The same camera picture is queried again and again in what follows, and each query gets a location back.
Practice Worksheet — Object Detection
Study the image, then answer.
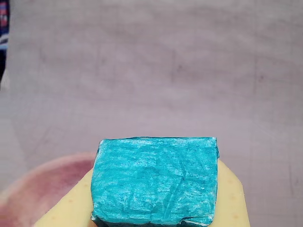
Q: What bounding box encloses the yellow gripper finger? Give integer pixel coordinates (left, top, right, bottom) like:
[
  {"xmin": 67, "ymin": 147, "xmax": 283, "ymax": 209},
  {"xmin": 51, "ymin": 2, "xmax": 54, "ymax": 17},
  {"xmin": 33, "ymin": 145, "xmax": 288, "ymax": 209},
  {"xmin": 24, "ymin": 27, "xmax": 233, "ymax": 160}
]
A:
[
  {"xmin": 32, "ymin": 170, "xmax": 96, "ymax": 227},
  {"xmin": 184, "ymin": 159, "xmax": 251, "ymax": 227}
]

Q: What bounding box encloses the dark striped fabric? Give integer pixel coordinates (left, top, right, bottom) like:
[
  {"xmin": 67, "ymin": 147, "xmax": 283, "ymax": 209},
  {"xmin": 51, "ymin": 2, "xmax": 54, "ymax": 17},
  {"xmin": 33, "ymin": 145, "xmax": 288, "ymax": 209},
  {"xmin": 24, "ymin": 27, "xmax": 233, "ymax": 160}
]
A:
[{"xmin": 0, "ymin": 0, "xmax": 11, "ymax": 92}]

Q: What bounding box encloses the blue painted block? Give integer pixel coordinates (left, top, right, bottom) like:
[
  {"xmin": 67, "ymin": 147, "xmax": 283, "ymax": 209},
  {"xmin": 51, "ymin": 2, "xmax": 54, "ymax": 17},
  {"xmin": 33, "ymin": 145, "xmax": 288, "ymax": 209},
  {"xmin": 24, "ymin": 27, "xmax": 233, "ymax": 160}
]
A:
[{"xmin": 90, "ymin": 136, "xmax": 220, "ymax": 225}]

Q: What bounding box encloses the round wooden bowl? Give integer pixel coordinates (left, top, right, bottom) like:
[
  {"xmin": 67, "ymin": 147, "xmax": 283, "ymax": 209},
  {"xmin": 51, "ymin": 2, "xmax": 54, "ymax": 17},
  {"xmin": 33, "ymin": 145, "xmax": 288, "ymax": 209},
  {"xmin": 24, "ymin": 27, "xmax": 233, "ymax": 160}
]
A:
[{"xmin": 0, "ymin": 152, "xmax": 97, "ymax": 227}]

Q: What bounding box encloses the gridded gift wrap paper sheet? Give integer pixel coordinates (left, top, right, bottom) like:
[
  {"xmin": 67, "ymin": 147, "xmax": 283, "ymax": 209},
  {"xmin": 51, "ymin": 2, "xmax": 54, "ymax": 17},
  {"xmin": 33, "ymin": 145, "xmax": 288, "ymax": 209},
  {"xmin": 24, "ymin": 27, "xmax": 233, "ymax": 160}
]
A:
[{"xmin": 0, "ymin": 0, "xmax": 303, "ymax": 227}]

